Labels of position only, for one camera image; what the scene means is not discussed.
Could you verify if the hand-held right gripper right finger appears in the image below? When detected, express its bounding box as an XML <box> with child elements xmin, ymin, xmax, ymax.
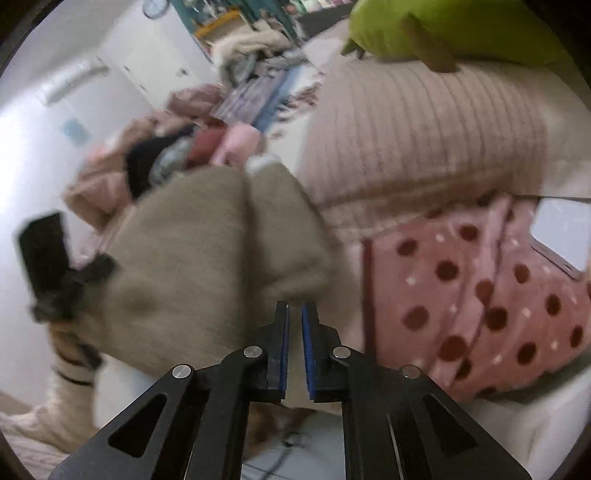
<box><xmin>301</xmin><ymin>301</ymin><xmax>532</xmax><ymax>480</ymax></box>

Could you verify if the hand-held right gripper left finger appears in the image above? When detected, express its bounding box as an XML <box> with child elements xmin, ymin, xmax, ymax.
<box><xmin>48</xmin><ymin>300</ymin><xmax>291</xmax><ymax>480</ymax></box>

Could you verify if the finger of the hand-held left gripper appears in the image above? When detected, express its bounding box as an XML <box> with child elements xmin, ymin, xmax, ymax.
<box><xmin>74</xmin><ymin>255</ymin><xmax>117</xmax><ymax>291</ymax></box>

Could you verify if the brown fleece garment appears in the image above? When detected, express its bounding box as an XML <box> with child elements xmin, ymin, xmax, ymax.
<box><xmin>76</xmin><ymin>164</ymin><xmax>340</xmax><ymax>411</ymax></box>

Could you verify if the clothes pile on chair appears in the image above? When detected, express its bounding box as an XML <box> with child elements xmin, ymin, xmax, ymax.
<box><xmin>212</xmin><ymin>30</ymin><xmax>296</xmax><ymax>84</ymax></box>

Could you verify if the person's left hand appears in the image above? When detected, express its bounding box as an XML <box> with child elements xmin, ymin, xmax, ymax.
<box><xmin>50</xmin><ymin>320</ymin><xmax>105</xmax><ymax>370</ymax></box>

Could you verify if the pink duvet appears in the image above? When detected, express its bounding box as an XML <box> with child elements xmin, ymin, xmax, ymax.
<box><xmin>62</xmin><ymin>115</ymin><xmax>195</xmax><ymax>232</ymax></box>

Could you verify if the black garment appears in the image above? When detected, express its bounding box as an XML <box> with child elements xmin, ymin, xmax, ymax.
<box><xmin>124</xmin><ymin>136</ymin><xmax>195</xmax><ymax>199</ymax></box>

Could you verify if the grey garment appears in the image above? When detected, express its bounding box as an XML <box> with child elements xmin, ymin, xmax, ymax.
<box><xmin>150</xmin><ymin>138</ymin><xmax>192</xmax><ymax>183</ymax></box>

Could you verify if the pink polka dot cloth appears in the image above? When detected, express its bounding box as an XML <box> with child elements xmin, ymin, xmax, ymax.
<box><xmin>362</xmin><ymin>194</ymin><xmax>591</xmax><ymax>402</ymax></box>

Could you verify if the red garment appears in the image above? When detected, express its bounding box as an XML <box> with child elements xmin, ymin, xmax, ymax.
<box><xmin>187</xmin><ymin>127</ymin><xmax>227</xmax><ymax>169</ymax></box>

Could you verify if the white air conditioner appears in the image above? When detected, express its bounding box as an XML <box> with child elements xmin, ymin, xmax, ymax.
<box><xmin>39</xmin><ymin>60</ymin><xmax>112</xmax><ymax>107</ymax></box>

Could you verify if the light pink garment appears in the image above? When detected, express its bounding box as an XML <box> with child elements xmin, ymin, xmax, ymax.
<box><xmin>210</xmin><ymin>124</ymin><xmax>262</xmax><ymax>167</ymax></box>

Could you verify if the shiny pink cloth bundle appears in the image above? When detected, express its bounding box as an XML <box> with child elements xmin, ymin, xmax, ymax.
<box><xmin>166</xmin><ymin>83</ymin><xmax>227</xmax><ymax>121</ymax></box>

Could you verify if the white door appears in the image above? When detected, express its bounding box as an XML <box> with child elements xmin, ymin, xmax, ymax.
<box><xmin>99</xmin><ymin>21</ymin><xmax>208</xmax><ymax>100</ymax></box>

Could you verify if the striped bed sheet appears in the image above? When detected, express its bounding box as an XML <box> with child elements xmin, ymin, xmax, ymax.
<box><xmin>210</xmin><ymin>69</ymin><xmax>324</xmax><ymax>139</ymax></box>

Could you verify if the pink ribbed pillow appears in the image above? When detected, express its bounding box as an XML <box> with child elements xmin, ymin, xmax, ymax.
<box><xmin>295</xmin><ymin>58</ymin><xmax>591</xmax><ymax>232</ymax></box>

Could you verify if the yellow shelf unit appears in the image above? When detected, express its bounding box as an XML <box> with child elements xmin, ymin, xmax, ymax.
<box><xmin>194</xmin><ymin>11</ymin><xmax>245</xmax><ymax>40</ymax></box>

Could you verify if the teal curtain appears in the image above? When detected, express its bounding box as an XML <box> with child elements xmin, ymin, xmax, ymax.
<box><xmin>171</xmin><ymin>0</ymin><xmax>296</xmax><ymax>38</ymax></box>

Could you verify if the white smartphone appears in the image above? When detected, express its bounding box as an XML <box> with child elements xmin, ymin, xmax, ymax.
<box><xmin>530</xmin><ymin>198</ymin><xmax>591</xmax><ymax>281</ymax></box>

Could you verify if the green avocado plush toy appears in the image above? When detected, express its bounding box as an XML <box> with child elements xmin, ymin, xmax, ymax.
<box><xmin>342</xmin><ymin>0</ymin><xmax>583</xmax><ymax>75</ymax></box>

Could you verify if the small blue wall poster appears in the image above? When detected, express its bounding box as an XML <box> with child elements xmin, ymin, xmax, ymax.
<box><xmin>62</xmin><ymin>117</ymin><xmax>90</xmax><ymax>144</ymax></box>

